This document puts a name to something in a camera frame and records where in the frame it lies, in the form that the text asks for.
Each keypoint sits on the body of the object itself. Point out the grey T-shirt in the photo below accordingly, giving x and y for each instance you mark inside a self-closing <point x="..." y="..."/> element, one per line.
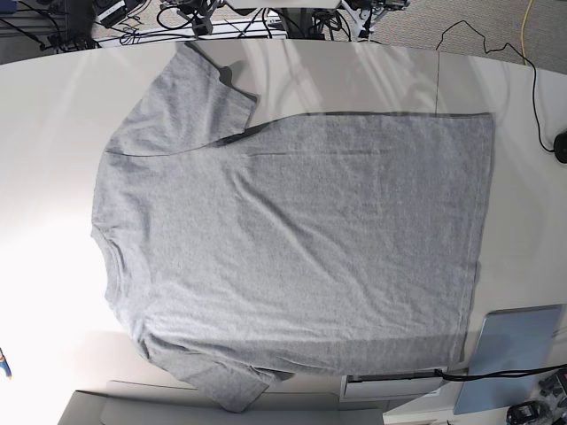
<point x="326" y="244"/>

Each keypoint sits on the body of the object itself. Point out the grey laptop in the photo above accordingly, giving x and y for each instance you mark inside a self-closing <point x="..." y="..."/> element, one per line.
<point x="509" y="340"/>

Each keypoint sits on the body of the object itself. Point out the black round puck device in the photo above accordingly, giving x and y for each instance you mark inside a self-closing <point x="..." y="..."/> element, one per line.
<point x="560" y="147"/>

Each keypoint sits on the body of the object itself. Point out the blue orange tool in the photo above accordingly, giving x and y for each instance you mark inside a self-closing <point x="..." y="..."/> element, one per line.
<point x="5" y="366"/>

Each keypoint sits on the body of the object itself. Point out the black device bottom right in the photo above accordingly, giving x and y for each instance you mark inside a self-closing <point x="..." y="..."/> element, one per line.
<point x="529" y="413"/>

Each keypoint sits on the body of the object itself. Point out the white table cable box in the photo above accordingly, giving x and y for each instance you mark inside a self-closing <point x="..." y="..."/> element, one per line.
<point x="407" y="385"/>

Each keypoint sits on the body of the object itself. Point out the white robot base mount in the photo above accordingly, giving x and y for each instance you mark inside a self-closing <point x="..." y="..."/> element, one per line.
<point x="289" y="4"/>

